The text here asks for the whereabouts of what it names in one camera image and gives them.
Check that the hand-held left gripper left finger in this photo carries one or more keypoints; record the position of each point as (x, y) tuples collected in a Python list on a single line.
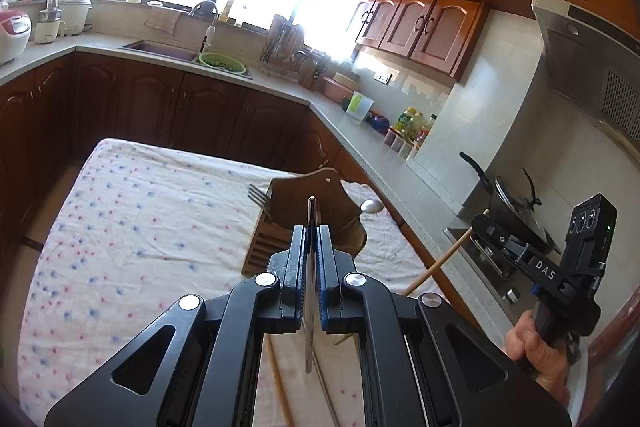
[(296, 277)]

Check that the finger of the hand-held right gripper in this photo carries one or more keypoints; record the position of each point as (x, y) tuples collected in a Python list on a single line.
[(492, 229), (502, 267)]

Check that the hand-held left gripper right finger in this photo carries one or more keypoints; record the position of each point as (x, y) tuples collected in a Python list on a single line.
[(325, 277)]

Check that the wooden chopstick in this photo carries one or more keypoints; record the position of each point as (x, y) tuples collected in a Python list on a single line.
[(435, 264), (281, 382)]

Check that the wooden utensil holder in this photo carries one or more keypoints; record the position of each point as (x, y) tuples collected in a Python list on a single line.
[(290, 202)]

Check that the person's right hand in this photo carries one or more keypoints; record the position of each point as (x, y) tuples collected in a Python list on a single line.
[(530, 347)]

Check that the black wok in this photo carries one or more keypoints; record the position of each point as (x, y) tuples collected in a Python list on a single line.
[(510, 212)]

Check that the wok lid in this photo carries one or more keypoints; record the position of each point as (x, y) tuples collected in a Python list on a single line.
[(517, 197)]

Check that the metal spoon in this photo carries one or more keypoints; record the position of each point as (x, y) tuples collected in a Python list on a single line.
[(371, 206)]

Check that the metal fork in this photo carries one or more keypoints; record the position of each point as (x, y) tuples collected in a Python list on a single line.
[(257, 198)]

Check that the spice jar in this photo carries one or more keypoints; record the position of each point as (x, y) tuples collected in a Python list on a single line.
[(411, 151), (399, 144), (389, 138)]

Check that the metal chopstick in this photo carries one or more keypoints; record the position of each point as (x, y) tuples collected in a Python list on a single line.
[(330, 394)]

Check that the dark sauce bottle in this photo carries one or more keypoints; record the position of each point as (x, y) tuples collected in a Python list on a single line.
[(430, 129)]

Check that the yellow oil bottle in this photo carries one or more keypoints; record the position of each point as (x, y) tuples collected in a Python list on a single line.
[(418, 127), (404, 122)]

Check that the floral tablecloth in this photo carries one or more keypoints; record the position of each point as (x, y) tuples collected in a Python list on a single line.
[(150, 232)]

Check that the blue bowl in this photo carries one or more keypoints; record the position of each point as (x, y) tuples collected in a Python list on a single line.
[(378, 123)]

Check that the green white pitcher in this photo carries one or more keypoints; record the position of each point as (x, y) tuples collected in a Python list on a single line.
[(359, 107)]

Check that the pink container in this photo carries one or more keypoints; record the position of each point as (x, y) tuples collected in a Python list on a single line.
[(337, 88)]

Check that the range hood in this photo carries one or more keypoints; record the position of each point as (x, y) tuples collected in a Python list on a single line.
[(590, 57)]

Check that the wooden lower cabinets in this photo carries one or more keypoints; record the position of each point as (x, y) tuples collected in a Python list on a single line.
[(150, 107)]

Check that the green colander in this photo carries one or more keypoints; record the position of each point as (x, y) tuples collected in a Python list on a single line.
[(222, 63)]

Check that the dish rack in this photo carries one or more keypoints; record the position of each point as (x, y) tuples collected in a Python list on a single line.
[(285, 42)]

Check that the metal faucet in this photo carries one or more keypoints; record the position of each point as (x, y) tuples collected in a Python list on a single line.
[(210, 34)]

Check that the kitchen sink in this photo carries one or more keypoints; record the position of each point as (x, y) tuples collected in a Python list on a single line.
[(160, 49)]

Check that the dish soap bottle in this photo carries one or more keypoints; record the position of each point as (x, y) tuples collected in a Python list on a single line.
[(227, 12)]

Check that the dish cloth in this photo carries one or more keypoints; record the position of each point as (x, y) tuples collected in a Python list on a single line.
[(160, 19)]

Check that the white electric cooker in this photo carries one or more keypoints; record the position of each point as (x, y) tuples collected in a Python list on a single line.
[(75, 14)]

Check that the white blender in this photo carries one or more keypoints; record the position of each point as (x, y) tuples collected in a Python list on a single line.
[(47, 29)]

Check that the red white rice cooker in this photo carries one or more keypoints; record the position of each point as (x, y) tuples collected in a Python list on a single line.
[(12, 37)]

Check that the wall outlet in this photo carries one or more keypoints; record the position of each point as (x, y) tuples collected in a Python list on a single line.
[(383, 76)]

